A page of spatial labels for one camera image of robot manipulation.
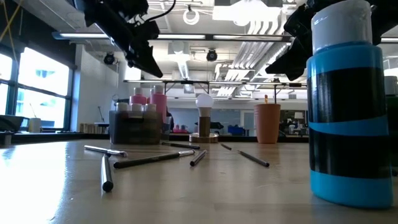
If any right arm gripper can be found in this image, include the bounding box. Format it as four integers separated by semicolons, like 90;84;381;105
265;2;313;82

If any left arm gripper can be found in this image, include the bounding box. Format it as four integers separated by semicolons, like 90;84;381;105
124;20;164;79

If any large pink paint bottle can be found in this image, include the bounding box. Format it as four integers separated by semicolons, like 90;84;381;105
129;86;147;105
150;85;168;125

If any small blue paint bottle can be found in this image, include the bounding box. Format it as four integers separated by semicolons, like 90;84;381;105
306;0;394;209

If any orange plastic cup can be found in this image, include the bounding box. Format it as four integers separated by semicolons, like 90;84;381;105
253;103;282;144

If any fluorescent ceiling light strip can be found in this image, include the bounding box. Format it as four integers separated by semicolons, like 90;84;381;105
52;30;109;40
157;33;206;40

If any grey translucent plastic bin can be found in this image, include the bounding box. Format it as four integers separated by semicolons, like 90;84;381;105
108;110;165;145

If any brass lamp with white bulb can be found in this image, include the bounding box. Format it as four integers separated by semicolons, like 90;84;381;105
189;93;220;144

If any blue crate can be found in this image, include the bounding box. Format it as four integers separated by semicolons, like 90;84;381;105
228;125;246;136

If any white cup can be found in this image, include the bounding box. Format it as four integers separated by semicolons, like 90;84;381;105
27;117;42;133

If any white hanging ring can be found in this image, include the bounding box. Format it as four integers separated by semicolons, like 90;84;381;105
182;7;201;26

